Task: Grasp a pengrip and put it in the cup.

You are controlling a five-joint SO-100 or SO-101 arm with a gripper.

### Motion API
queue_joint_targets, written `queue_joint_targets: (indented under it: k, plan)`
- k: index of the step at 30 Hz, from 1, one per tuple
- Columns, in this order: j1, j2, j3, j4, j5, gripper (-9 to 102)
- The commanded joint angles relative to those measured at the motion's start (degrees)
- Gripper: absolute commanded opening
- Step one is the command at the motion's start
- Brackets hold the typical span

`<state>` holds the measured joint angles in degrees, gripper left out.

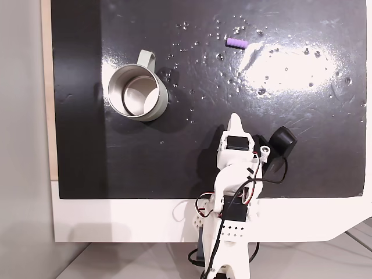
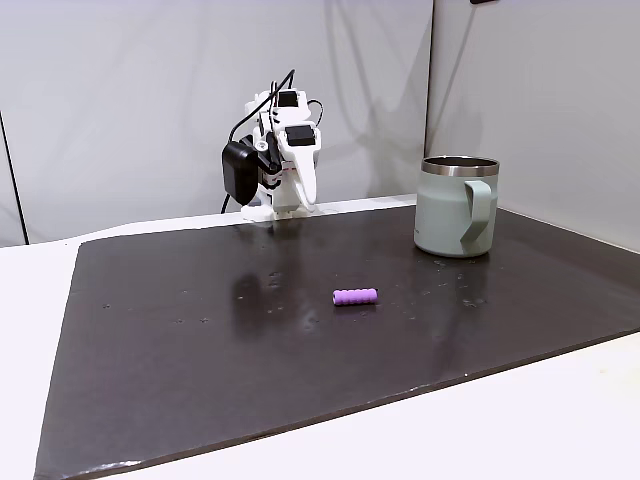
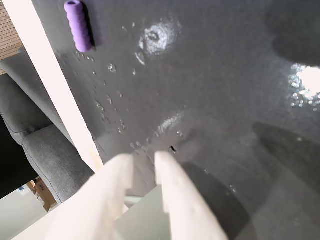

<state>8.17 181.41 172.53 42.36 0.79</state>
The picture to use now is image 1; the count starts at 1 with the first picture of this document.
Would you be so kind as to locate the purple ribbed pen grip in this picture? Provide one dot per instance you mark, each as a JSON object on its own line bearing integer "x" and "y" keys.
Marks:
{"x": 236, "y": 43}

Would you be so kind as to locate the black glossy mat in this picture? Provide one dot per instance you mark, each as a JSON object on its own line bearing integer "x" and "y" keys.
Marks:
{"x": 180, "y": 157}

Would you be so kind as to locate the grey mug with metal interior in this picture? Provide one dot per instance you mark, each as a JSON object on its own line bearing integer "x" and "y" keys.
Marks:
{"x": 136, "y": 94}

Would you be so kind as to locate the black oval camera box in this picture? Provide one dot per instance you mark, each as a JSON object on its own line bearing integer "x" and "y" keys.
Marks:
{"x": 283, "y": 139}

